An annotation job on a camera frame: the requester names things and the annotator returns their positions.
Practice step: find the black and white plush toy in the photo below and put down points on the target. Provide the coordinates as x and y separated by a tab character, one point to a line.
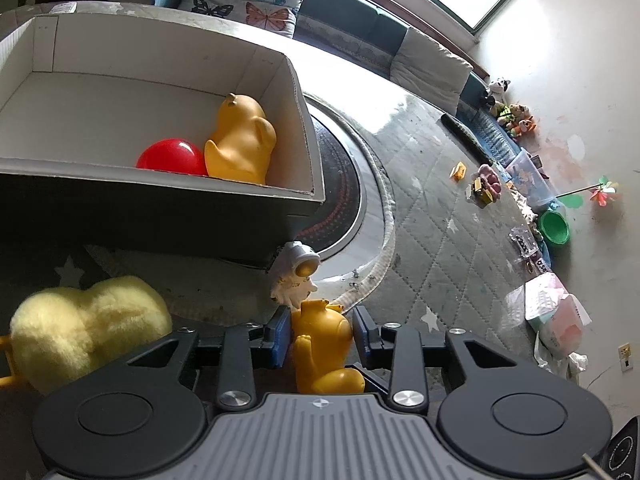
497	90

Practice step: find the red plastic ball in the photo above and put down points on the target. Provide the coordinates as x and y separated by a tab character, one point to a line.
172	157

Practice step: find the round black induction cooktop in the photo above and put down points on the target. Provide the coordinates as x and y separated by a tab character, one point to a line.
332	195

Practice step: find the yellow rubber bear toy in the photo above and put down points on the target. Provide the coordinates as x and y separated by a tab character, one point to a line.
242	141
322	347

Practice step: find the yellow plush toy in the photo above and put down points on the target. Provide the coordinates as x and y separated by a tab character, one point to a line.
85	327

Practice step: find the blue sofa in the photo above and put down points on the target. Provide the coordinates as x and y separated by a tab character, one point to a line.
350	25

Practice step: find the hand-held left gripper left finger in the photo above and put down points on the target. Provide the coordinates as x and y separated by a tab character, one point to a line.
276	341

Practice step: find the colourful pinwheel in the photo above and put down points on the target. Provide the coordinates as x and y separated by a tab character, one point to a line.
602	193

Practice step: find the pile of small plush toys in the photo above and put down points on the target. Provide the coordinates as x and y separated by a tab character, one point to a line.
515	119

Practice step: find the clear bag of small parts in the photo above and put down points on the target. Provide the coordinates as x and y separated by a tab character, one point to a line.
526	247

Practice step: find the pink and white packet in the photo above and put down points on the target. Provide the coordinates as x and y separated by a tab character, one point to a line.
552	312

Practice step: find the black remote control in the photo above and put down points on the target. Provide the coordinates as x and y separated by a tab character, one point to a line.
467	138

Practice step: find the green plastic bowl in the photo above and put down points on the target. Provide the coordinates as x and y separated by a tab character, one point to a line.
554	226

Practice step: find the clear plastic storage box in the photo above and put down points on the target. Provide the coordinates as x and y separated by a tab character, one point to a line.
531	180

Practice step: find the white cardboard box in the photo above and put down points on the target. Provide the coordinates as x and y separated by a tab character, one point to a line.
150	125

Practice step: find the white cushion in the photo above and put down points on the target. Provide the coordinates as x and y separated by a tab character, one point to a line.
430	67

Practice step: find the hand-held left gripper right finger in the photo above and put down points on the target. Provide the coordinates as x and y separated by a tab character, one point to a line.
365	336

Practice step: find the white astronaut figurine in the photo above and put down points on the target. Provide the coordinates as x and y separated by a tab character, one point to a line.
296	276

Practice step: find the wall socket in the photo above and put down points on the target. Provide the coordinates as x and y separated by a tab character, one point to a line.
624	351

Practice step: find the small orange packet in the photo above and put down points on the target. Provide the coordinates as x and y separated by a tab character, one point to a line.
458	170

